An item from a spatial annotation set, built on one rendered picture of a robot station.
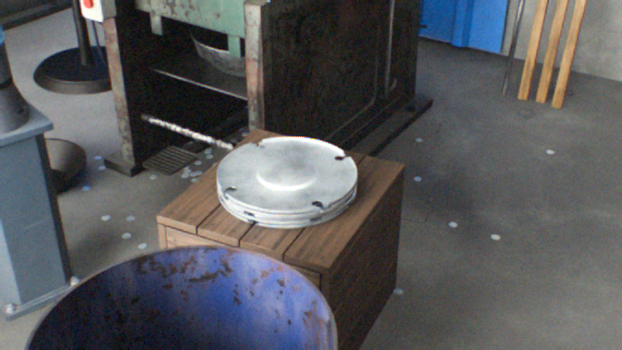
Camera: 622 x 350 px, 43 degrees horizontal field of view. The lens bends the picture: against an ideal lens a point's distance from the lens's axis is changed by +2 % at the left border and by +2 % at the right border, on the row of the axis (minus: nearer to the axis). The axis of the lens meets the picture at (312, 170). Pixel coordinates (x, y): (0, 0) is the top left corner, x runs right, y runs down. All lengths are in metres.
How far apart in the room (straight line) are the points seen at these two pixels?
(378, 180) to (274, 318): 0.49
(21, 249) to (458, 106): 1.56
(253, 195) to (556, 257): 0.89
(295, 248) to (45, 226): 0.64
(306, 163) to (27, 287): 0.72
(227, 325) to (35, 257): 0.67
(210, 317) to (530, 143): 1.50
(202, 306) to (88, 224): 0.91
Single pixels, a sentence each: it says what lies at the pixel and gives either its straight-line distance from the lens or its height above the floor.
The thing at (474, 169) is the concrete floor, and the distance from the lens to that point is 2.41.
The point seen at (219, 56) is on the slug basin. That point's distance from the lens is 2.15.
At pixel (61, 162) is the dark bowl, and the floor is 0.02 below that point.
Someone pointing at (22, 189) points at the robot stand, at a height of 0.31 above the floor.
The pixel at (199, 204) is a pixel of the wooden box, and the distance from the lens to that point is 1.59.
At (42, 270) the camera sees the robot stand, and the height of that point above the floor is 0.09.
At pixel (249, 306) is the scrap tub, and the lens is 1.31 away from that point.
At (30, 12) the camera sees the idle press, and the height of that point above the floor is 0.03.
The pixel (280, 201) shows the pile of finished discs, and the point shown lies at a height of 0.39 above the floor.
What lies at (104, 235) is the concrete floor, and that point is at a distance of 2.15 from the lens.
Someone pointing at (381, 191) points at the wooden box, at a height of 0.35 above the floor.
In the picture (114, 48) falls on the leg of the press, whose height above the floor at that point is 0.40.
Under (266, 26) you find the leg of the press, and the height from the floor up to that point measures 0.57.
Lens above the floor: 1.24
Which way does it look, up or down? 32 degrees down
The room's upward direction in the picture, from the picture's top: straight up
